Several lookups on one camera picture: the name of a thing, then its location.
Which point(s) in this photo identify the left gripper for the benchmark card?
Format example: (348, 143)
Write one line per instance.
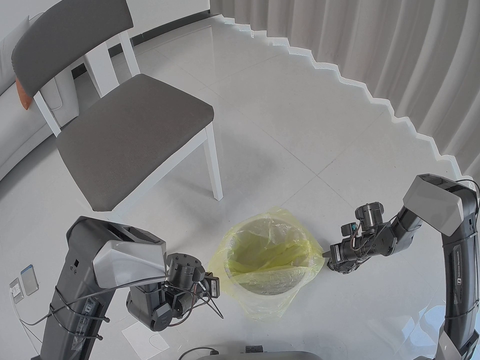
(214, 287)

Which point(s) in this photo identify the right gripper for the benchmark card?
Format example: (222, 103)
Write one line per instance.
(347, 253)

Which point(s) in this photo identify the black plastic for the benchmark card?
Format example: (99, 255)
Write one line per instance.
(345, 270)

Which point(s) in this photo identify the yellow plastic bag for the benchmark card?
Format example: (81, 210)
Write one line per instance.
(262, 306)

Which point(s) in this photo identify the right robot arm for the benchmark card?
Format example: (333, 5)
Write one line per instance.
(431, 204)

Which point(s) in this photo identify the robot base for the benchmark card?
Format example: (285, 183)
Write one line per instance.
(255, 356)

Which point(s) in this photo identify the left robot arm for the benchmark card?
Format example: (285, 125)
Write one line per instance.
(112, 261)

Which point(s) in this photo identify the white trash bin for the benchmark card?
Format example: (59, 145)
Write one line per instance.
(270, 287)

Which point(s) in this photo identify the grey and white chair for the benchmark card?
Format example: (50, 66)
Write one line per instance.
(131, 137)

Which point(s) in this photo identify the white curtain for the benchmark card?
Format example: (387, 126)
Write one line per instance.
(375, 32)

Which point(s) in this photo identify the pale grey sofa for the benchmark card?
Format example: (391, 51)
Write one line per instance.
(22, 133)

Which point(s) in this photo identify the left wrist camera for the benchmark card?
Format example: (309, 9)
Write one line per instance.
(200, 276)

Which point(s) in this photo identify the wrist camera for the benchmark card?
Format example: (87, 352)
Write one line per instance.
(200, 276)
(347, 230)

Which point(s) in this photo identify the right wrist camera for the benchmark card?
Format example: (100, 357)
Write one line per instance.
(347, 230)

